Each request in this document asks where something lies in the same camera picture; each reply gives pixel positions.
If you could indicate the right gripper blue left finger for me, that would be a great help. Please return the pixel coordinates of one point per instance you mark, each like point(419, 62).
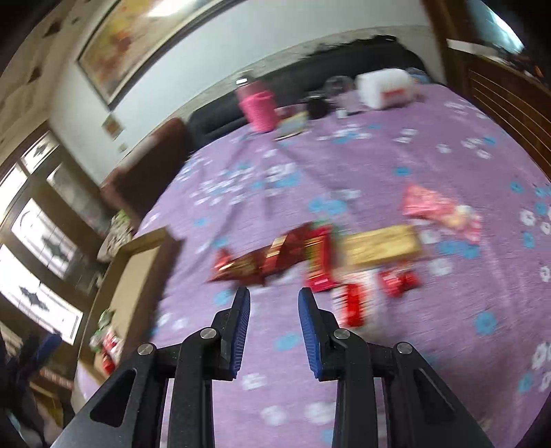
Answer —
point(233, 333)

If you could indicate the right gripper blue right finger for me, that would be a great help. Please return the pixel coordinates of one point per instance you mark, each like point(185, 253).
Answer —
point(318, 326)

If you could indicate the red white snack packet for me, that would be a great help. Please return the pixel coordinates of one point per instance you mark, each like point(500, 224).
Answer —
point(353, 302)

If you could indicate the dark red gold packet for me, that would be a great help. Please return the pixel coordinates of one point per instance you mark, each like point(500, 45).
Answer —
point(245, 270)

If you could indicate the dark red foil packet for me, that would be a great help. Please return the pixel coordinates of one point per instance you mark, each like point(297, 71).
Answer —
point(285, 251)

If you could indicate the small red candy packet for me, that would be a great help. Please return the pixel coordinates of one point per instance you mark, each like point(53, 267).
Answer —
point(398, 280)

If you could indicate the yellow biscuit packet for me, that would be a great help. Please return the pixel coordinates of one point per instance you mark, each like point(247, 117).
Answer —
point(380, 247)

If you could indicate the clear green edged packet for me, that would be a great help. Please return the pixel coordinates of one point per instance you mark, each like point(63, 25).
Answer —
point(103, 324)

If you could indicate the pink cartoon snack bag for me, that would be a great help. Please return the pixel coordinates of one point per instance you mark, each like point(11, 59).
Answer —
point(431, 205)

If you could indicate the red long snack packet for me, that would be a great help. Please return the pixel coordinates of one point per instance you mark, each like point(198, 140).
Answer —
point(112, 351)

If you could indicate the cardboard tray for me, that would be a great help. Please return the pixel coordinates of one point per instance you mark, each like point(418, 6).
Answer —
point(133, 285)

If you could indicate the patterned blanket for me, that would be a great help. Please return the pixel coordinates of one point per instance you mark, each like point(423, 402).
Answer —
point(120, 232)

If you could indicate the brown armchair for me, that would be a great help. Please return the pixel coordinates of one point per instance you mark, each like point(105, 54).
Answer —
point(140, 178)

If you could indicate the booklet on table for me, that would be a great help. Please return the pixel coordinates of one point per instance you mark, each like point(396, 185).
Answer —
point(291, 126)

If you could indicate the wooden glass doors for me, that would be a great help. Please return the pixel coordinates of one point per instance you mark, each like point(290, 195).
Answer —
point(53, 221)

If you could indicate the small black container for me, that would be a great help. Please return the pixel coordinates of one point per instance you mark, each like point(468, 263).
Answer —
point(317, 107)

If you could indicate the pink sleeved thermos bottle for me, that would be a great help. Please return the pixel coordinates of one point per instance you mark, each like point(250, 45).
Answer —
point(257, 103)

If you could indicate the white plastic jar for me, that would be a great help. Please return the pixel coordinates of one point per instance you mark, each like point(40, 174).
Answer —
point(386, 88)

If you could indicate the black leather sofa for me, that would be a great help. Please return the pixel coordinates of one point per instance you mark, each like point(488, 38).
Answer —
point(292, 83)

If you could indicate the wooden cabinet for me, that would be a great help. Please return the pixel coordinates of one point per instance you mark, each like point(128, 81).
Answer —
point(518, 103)

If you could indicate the small wall plaque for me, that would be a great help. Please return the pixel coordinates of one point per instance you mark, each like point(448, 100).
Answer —
point(112, 126)

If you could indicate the framed wall painting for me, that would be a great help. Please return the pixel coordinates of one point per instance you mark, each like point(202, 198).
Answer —
point(132, 35)

